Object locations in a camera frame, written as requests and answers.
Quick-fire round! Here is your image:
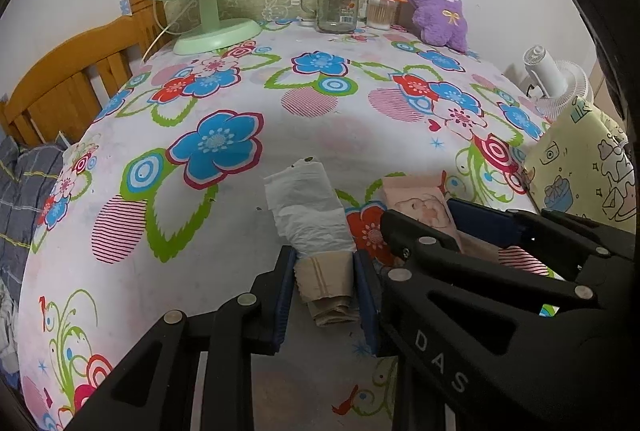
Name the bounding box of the wooden headboard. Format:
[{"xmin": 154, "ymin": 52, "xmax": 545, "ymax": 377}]
[{"xmin": 0, "ymin": 0, "xmax": 168, "ymax": 146}]

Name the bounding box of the beige wardrobe door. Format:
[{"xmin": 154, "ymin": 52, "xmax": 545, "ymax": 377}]
[{"xmin": 589, "ymin": 61, "xmax": 611, "ymax": 104}]

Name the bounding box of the white and beige sock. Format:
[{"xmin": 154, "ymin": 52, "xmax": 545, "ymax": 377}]
[{"xmin": 263, "ymin": 159, "xmax": 361, "ymax": 328}]

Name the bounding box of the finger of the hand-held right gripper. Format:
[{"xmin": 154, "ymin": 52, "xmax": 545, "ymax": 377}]
[
  {"xmin": 446, "ymin": 198, "xmax": 640, "ymax": 262},
  {"xmin": 381, "ymin": 210, "xmax": 599, "ymax": 310}
]

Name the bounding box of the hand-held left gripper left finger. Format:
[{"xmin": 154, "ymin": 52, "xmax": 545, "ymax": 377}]
[{"xmin": 65, "ymin": 245, "xmax": 298, "ymax": 431}]

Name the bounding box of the yellow cartoon pillow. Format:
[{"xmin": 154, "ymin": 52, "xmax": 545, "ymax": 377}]
[{"xmin": 522, "ymin": 96, "xmax": 638, "ymax": 224}]

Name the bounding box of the purple plush bunny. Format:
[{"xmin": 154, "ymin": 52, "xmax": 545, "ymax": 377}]
[{"xmin": 404, "ymin": 0, "xmax": 469, "ymax": 52}]

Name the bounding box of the white fan cable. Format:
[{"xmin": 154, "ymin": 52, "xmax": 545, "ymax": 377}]
[{"xmin": 141, "ymin": 1, "xmax": 173, "ymax": 64}]

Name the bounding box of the grey plaid bedding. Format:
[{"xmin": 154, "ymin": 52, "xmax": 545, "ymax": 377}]
[{"xmin": 0, "ymin": 133, "xmax": 76, "ymax": 312}]

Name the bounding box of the floral tablecloth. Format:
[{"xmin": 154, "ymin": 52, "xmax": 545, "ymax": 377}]
[{"xmin": 17, "ymin": 18, "xmax": 566, "ymax": 431}]

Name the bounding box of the small swab jar orange lid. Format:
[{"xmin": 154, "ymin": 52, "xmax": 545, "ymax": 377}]
[{"xmin": 366, "ymin": 0, "xmax": 403, "ymax": 30}]

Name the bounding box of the white standing fan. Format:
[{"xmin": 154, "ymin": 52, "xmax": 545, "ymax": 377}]
[{"xmin": 522, "ymin": 45, "xmax": 594, "ymax": 119}]

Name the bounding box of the pink cloth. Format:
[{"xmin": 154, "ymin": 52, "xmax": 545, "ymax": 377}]
[{"xmin": 381, "ymin": 176, "xmax": 466, "ymax": 257}]

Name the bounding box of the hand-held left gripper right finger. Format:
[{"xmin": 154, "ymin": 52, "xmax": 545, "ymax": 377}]
[{"xmin": 351, "ymin": 250, "xmax": 399, "ymax": 358}]

